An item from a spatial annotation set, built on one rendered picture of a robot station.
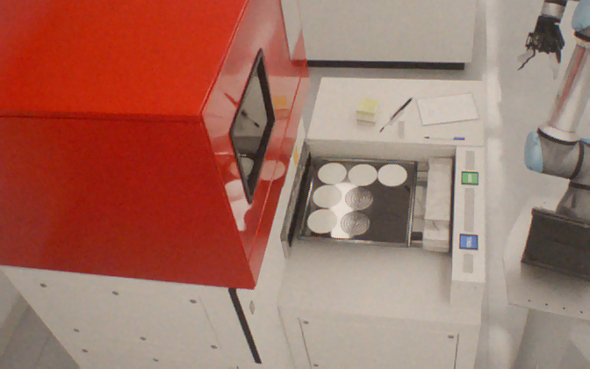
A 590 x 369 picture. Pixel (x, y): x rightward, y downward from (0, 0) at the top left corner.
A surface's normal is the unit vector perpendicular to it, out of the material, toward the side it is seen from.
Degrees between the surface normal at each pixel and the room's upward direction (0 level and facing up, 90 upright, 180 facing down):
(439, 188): 0
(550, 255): 90
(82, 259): 90
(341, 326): 90
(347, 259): 0
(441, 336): 90
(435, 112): 0
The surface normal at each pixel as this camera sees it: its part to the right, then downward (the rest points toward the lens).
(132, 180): -0.18, 0.73
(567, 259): -0.41, 0.70
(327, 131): -0.13, -0.68
